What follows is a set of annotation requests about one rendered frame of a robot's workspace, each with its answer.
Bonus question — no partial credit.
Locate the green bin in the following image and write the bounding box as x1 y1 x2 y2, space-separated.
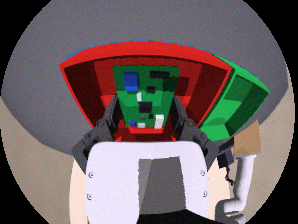
197 53 270 142

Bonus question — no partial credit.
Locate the green circuit board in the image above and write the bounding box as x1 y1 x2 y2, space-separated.
112 65 180 129

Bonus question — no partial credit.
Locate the red open-top bin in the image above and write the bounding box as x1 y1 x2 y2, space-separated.
59 41 232 142

